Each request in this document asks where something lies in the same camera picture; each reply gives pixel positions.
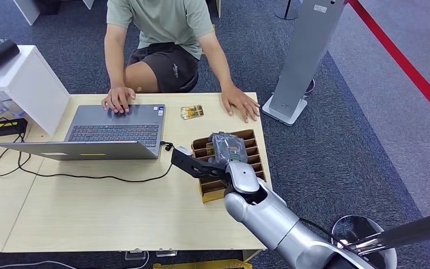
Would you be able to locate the person's left hand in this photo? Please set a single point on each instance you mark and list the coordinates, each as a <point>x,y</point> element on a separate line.
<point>239,103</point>

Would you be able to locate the black stanchion base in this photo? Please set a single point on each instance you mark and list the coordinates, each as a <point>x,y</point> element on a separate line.
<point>286,14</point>

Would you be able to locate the person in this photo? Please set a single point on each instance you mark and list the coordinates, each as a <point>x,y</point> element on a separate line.
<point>163,22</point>

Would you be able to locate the red barrier belt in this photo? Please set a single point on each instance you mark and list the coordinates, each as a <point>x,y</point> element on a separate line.
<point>404,63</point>

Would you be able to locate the clear table bracket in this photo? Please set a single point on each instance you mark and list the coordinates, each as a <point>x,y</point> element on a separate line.
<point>166,253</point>
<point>135,255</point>

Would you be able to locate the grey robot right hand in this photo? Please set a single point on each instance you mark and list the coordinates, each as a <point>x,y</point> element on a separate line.
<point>227,147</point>

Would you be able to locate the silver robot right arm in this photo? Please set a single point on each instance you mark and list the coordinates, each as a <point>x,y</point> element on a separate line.
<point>270,219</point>

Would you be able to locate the person's right hand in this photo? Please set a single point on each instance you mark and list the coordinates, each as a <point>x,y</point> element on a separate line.
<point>118,99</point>

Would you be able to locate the grey open laptop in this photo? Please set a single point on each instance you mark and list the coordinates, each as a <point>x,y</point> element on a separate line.
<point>118,130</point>

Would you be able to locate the white cabinet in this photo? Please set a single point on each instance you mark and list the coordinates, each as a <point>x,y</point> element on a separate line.
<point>29,85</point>

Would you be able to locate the person's right forearm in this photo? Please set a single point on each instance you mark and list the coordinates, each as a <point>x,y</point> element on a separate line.
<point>114,63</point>

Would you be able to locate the black power adapter yellow labels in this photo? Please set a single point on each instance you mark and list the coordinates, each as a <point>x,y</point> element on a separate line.
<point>8,127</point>

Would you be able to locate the person's left forearm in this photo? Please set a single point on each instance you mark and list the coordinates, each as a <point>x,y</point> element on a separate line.
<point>218,63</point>

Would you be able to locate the brown cardboard slot organizer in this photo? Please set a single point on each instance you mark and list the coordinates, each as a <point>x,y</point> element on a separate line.
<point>254,148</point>

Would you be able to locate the clear plastic bottles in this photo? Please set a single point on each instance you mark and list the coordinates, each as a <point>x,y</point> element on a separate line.
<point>0,105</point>

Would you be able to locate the chrome stanchion post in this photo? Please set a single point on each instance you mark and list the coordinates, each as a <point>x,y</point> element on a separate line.
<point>378,237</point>

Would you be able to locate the white furniture panel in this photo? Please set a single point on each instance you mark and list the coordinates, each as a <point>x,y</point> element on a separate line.
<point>26,9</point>

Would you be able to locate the yellow strip under table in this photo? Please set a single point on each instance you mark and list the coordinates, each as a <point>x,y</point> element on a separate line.
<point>204,266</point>

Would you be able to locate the grey kiosk stand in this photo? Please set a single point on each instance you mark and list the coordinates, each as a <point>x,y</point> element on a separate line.
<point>306,55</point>

